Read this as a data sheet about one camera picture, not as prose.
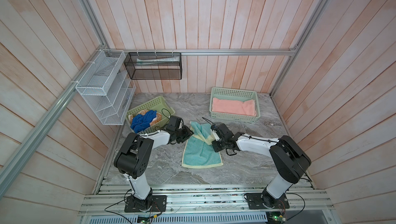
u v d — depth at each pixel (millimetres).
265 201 666
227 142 701
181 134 832
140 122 932
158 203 736
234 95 1181
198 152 883
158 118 1008
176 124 772
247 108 1077
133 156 483
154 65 1040
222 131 730
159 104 1132
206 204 746
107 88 715
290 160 465
